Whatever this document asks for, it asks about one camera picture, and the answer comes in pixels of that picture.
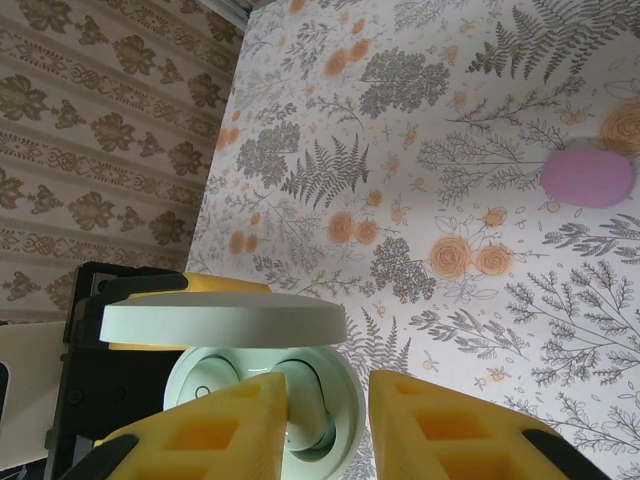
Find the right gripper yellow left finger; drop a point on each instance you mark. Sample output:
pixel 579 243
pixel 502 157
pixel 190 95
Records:
pixel 210 435

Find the aluminium frame post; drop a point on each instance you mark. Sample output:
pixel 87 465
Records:
pixel 232 9

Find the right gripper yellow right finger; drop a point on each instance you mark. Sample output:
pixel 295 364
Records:
pixel 450 440

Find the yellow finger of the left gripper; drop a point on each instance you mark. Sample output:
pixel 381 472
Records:
pixel 145 348
pixel 200 285

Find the mint green earbud charging case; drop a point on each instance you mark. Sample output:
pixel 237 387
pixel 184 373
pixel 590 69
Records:
pixel 225 320

